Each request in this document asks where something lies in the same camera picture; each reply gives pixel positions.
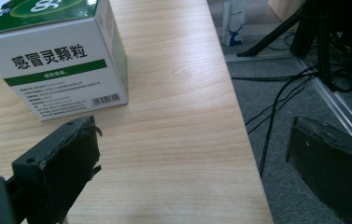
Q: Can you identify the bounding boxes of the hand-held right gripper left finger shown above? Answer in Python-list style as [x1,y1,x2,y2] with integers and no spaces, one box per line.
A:
[10,115,104,224]

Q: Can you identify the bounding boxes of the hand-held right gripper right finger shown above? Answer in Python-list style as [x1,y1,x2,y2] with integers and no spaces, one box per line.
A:
[286,116,352,224]

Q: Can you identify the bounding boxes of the white and green medicine box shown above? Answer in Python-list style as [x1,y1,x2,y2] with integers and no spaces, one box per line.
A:
[0,0,130,121]

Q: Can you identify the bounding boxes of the black metal stand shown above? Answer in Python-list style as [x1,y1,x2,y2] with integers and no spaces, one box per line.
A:
[236,0,352,94]

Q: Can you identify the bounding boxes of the white paper bag blue deer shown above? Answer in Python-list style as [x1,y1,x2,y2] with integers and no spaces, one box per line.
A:
[220,0,246,48]

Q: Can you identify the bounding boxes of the aluminium floor rail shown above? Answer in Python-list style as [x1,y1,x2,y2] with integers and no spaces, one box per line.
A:
[225,52,352,147]

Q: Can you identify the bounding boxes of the black cable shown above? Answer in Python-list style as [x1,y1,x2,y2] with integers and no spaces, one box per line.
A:
[231,64,324,178]

